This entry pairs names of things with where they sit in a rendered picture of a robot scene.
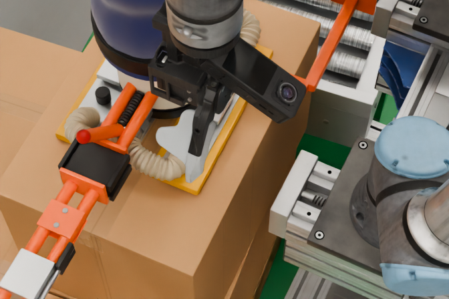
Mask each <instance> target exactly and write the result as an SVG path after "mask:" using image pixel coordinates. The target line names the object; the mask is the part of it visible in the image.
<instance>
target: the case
mask: <svg viewBox="0 0 449 299"><path fill-rule="evenodd" d="M243 8H245V9H246V10H247V11H250V12H251V14H253V15H255V19H257V20H258V21H259V23H260V24H259V27H260V28H261V32H260V34H259V35H260V38H259V39H258V43H256V44H258V45H261V46H263V47H266V48H269V49H272V50H273V56H272V58H271V60H272V61H273V62H275V63H276V64H277V65H279V66H280V67H282V68H283V69H284V70H285V71H287V72H288V73H290V74H293V75H296V76H298V77H302V78H303V79H306V77H307V75H308V73H309V71H310V69H311V67H312V65H313V63H314V61H315V59H316V57H317V49H318V43H319V34H320V29H321V23H320V22H318V21H315V20H312V19H309V18H306V17H304V16H301V15H298V14H295V13H292V12H290V11H286V10H284V9H281V8H278V7H275V6H272V5H270V4H267V3H263V2H261V1H258V0H244V5H243ZM103 58H104V56H103V54H102V52H101V51H100V48H99V47H98V44H97V43H96V39H95V37H94V36H93V37H92V40H91V41H90V42H89V44H88V46H87V47H86V48H85V50H84V52H83V53H82V54H81V56H80V58H79V59H78V61H77V62H76V64H75V65H74V67H73V68H72V70H71V71H70V73H69V75H68V76H67V77H66V79H65V81H64V82H63V83H62V85H61V87H60V88H59V90H58V91H57V93H56V94H55V96H54V97H53V99H52V100H51V102H50V103H49V105H48V107H47V108H46V110H45V111H44V113H43V114H42V116H41V117H40V118H39V121H38V122H37V123H36V125H35V127H34V128H33V129H32V131H31V133H30V134H29V136H28V137H27V139H26V140H25V142H24V143H23V145H22V146H21V148H20V149H19V151H18V152H17V154H16V156H15V157H14V158H13V160H12V162H11V163H10V164H9V166H8V168H7V169H6V171H5V173H4V174H3V175H2V177H1V179H0V210H1V212H2V214H3V217H4V219H5V221H6V223H7V226H8V228H9V231H10V232H11V235H12V237H13V240H14V242H15V245H16V246H17V249H18V251H20V249H22V248H23V249H24V248H25V247H26V245H27V243H28V242H29V240H30V239H31V237H32V235H33V234H34V232H35V231H36V229H37V227H38V225H37V222H38V221H39V219H40V217H41V215H42V214H43V213H44V211H45V209H46V207H47V206H48V204H49V203H50V201H51V199H55V198H56V197H57V195H58V193H59V192H60V190H61V189H62V187H63V182H62V179H61V175H60V172H59V168H58V164H59V163H60V161H61V159H62V158H63V156H64V155H65V153H66V151H67V150H68V148H69V147H70V145H71V144H70V143H67V142H65V141H63V140H60V139H57V138H56V135H55V133H56V131H57V129H58V128H59V126H60V125H61V123H62V121H63V120H64V119H65V117H66V115H67V114H68V112H69V111H70V109H71V108H72V106H73V104H74V103H75V102H76V100H77V98H78V97H79V95H80V93H81V92H82V91H83V89H84V87H85V86H86V84H87V83H88V81H89V80H90V78H91V76H92V75H93V74H94V72H95V70H96V69H97V67H98V65H99V64H100V63H101V61H102V59H103ZM310 101H311V92H310V91H308V92H307V93H306V94H305V97H304V98H303V101H302V102H301V105H300V106H299V109H298V111H297V113H296V115H295V117H293V118H291V119H289V120H287V121H285V122H283V123H276V122H275V121H273V120H272V119H271V118H269V117H268V116H266V115H265V114H264V113H262V112H261V111H259V110H258V109H257V108H255V107H254V106H252V105H251V104H250V103H247V105H246V107H245V109H244V110H243V112H242V114H241V116H240V118H239V120H238V122H237V124H236V126H235V128H234V129H233V131H232V133H231V135H230V137H229V138H228V140H227V142H226V144H225V146H224V148H223V149H222V151H221V153H220V155H219V157H218V159H217V161H216V163H215V165H214V167H213V168H212V170H211V172H210V174H209V176H208V177H207V179H206V181H205V183H204V185H203V187H202V189H201V191H200V193H199V194H198V195H197V196H196V195H194V194H191V193H189V192H186V191H184V190H181V189H179V188H177V187H174V186H171V185H170V184H167V183H165V182H162V181H160V180H157V179H155V178H152V177H150V176H149V175H145V174H144V172H142V173H141V172H140V170H135V168H134V167H133V168H132V171H131V172H130V175H129V176H128V178H127V180H126V181H125V183H124V185H123V186H122V188H121V190H120V191H119V193H118V195H117V196H116V199H115V200H114V201H113V202H112V201H110V199H109V198H108V200H109V203H108V205H105V204H103V203H101V202H98V201H97V202H96V203H95V205H94V206H93V208H92V210H91V212H90V213H89V215H88V217H87V218H86V220H87V223H86V225H85V226H84V228H83V230H82V232H81V233H80V235H79V236H78V238H77V240H76V242H75V244H74V245H73V246H74V247H75V251H76V253H75V254H74V256H73V258H72V259H71V261H70V263H69V265H68V266H67V268H66V269H65V272H64V273H63V275H60V274H59V276H58V277H57V279H56V280H55V282H54V283H53V286H52V288H54V289H56V290H59V291H60V292H63V293H65V294H68V295H70V296H72V297H74V298H77V299H225V296H226V295H227V292H228V290H229V288H230V286H231V284H232V282H233V280H234V278H235V276H236V274H237V271H238V269H239V267H240V265H241V263H242V261H243V259H244V257H245V254H246V253H247V250H248V249H249V246H250V245H251V242H252V241H253V238H254V236H255V234H256V232H257V230H258V228H259V226H260V224H261V222H262V220H263V217H264V215H265V213H266V211H267V209H268V207H269V205H270V203H271V200H272V199H273V196H274V195H275V192H276V191H277V188H278V187H279V184H280V182H281V180H282V178H283V176H284V174H285V172H286V170H287V168H288V165H289V163H290V161H291V159H292V157H293V155H294V153H295V151H296V149H297V146H298V145H299V142H300V141H301V138H302V137H303V134H304V133H305V130H306V128H307V121H308V116H309V107H310ZM177 119H178V117H177V118H174V119H155V120H154V122H153V123H152V125H151V126H150V129H149V130H148V132H147V134H146V135H145V137H144V139H143V140H142V142H141V144H142V147H145V149H147V150H148V151H149V152H152V153H153V154H154V153H155V154H156V155H157V154H158V152H159V151H160V149H161V147H162V146H161V145H160V144H159V143H158V142H157V140H156V132H157V131H158V129H159V128H160V127H170V126H174V124H175V123H176V121H177Z"/></svg>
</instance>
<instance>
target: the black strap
mask: <svg viewBox="0 0 449 299"><path fill-rule="evenodd" d="M90 12H91V21H92V27H93V32H94V37H95V39H96V43H97V44H98V47H99V48H100V50H101V51H102V53H103V54H104V55H105V56H106V57H107V58H108V59H109V60H110V61H111V62H112V63H114V64H115V65H117V66H118V67H120V68H122V69H124V70H126V71H129V72H131V73H135V74H137V75H143V76H148V77H149V73H148V65H149V63H150V62H151V60H152V59H141V58H137V57H132V56H130V55H128V54H125V53H122V52H121V51H118V50H116V49H114V48H113V47H111V46H110V45H108V44H107V42H106V41H105V39H104V38H103V37H102V34H101V33H100V31H99V29H98V27H97V25H96V22H95V20H94V17H93V15H92V9H91V11H90Z"/></svg>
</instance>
